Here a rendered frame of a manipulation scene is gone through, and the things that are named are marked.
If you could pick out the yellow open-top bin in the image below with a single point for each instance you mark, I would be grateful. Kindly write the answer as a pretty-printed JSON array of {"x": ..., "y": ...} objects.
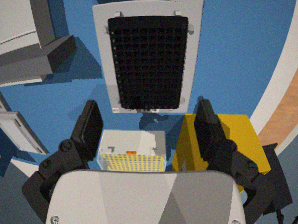
[{"x": 236, "y": 127}]

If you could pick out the blue bench mat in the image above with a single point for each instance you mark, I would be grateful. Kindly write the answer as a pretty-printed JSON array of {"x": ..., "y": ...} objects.
[{"x": 240, "y": 44}]

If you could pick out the blue open-top bin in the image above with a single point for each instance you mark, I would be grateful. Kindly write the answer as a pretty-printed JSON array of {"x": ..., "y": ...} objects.
[{"x": 7, "y": 150}]

